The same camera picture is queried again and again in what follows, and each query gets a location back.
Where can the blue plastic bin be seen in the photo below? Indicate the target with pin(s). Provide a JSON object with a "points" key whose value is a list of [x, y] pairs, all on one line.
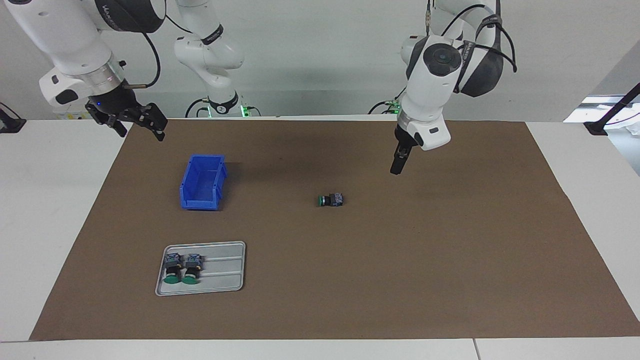
{"points": [[200, 205]]}

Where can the green push button switch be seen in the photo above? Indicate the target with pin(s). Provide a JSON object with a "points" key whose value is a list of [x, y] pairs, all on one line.
{"points": [[192, 267], [332, 200], [172, 267]]}

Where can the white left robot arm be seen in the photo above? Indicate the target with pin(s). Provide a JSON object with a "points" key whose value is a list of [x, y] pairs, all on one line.
{"points": [[425, 100]]}

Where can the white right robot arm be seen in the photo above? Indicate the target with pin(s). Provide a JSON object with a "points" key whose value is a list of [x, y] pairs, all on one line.
{"points": [[60, 40]]}

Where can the brown table mat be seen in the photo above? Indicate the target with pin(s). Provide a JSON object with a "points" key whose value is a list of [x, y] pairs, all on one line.
{"points": [[350, 275]]}

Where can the black camera stand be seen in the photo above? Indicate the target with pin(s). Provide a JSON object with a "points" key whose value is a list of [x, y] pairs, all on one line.
{"points": [[595, 129]]}

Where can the black clamp mount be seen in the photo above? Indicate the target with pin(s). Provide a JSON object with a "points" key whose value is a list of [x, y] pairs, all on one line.
{"points": [[10, 125]]}

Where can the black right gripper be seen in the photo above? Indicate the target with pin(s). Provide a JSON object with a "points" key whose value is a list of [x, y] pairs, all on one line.
{"points": [[117, 105]]}

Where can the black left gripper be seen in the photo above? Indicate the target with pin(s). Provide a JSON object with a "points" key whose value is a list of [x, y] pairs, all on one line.
{"points": [[405, 137]]}

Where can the silver metal tray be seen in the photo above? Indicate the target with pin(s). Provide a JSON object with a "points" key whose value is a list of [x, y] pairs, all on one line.
{"points": [[225, 280]]}

